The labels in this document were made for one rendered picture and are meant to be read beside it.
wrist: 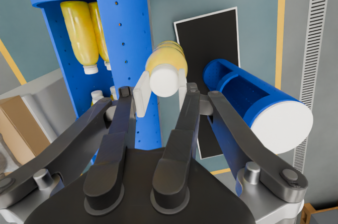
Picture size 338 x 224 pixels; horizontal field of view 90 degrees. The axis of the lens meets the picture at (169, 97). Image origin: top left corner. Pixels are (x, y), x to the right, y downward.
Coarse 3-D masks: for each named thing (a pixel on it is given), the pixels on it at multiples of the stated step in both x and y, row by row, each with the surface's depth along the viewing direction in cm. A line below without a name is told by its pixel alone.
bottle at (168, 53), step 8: (168, 40) 36; (160, 48) 27; (168, 48) 26; (176, 48) 28; (152, 56) 25; (160, 56) 24; (168, 56) 24; (176, 56) 25; (184, 56) 29; (152, 64) 24; (160, 64) 23; (168, 64) 23; (176, 64) 24; (184, 64) 25
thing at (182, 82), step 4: (180, 68) 22; (180, 72) 20; (184, 72) 20; (180, 76) 19; (184, 76) 19; (180, 80) 18; (184, 80) 17; (180, 84) 16; (184, 84) 16; (180, 88) 16; (184, 88) 16; (180, 92) 16; (184, 92) 16; (180, 96) 16; (184, 96) 16; (180, 100) 16; (180, 104) 16; (180, 108) 17
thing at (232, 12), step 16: (208, 16) 135; (224, 16) 136; (176, 32) 139; (192, 32) 140; (208, 32) 140; (224, 32) 141; (192, 48) 145; (208, 48) 146; (224, 48) 146; (192, 64) 151; (192, 80) 156; (208, 128) 179; (208, 144) 188
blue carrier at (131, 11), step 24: (48, 0) 34; (72, 0) 54; (96, 0) 57; (120, 0) 37; (144, 0) 44; (48, 24) 47; (120, 24) 39; (144, 24) 44; (120, 48) 40; (144, 48) 45; (72, 72) 57; (120, 72) 42; (72, 96) 56; (144, 120) 51; (144, 144) 53
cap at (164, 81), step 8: (152, 72) 22; (160, 72) 21; (168, 72) 21; (176, 72) 22; (152, 80) 21; (160, 80) 21; (168, 80) 21; (176, 80) 21; (152, 88) 22; (160, 88) 22; (168, 88) 22; (176, 88) 22; (160, 96) 22; (168, 96) 22
